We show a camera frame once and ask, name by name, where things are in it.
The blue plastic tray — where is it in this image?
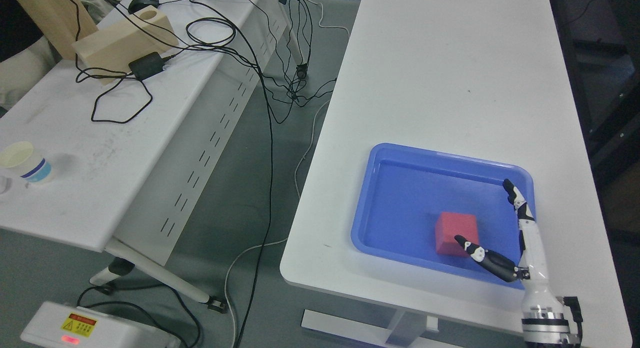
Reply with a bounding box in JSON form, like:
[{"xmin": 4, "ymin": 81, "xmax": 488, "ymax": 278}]
[{"xmin": 350, "ymin": 142, "xmax": 537, "ymax": 285}]

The white height-adjustable table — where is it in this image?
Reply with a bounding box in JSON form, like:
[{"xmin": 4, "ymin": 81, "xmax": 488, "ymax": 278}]
[{"xmin": 279, "ymin": 0, "xmax": 633, "ymax": 348}]

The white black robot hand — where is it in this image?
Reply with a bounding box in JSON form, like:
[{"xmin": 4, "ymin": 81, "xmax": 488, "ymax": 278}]
[{"xmin": 454, "ymin": 179, "xmax": 565, "ymax": 326}]

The black metal left shelf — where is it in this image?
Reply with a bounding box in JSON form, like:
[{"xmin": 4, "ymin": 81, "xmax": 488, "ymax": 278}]
[{"xmin": 547, "ymin": 0, "xmax": 640, "ymax": 239}]

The paper cup blue band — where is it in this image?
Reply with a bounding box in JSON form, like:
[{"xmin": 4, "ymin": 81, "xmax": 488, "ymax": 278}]
[{"xmin": 0, "ymin": 141, "xmax": 54, "ymax": 185}]

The black computer mouse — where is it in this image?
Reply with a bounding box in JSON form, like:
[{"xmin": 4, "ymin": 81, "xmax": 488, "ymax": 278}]
[{"xmin": 127, "ymin": 0, "xmax": 160, "ymax": 15}]

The black power adapter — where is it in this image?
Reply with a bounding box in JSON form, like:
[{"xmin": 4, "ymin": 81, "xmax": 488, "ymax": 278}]
[{"xmin": 128, "ymin": 51, "xmax": 165, "ymax": 81}]

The white power cord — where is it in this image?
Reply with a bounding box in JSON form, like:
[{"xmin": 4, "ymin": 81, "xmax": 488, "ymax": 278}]
[{"xmin": 224, "ymin": 0, "xmax": 351, "ymax": 348}]

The white black box appliance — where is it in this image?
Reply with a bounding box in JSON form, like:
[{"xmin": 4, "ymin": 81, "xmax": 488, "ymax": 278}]
[{"xmin": 20, "ymin": 301, "xmax": 181, "ymax": 348}]

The beige wooden block holder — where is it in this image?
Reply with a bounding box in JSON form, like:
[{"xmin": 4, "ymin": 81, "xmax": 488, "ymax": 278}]
[{"xmin": 71, "ymin": 6, "xmax": 179, "ymax": 85}]

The white folding desk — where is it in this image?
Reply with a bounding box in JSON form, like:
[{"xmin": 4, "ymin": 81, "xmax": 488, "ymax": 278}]
[{"xmin": 0, "ymin": 0, "xmax": 301, "ymax": 314}]

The pink foam block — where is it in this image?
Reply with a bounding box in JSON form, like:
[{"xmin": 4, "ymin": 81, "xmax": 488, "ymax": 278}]
[{"xmin": 434, "ymin": 211, "xmax": 480, "ymax": 257}]

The long black floor cable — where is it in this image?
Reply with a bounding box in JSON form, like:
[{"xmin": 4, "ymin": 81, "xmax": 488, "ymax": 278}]
[{"xmin": 187, "ymin": 0, "xmax": 313, "ymax": 348}]

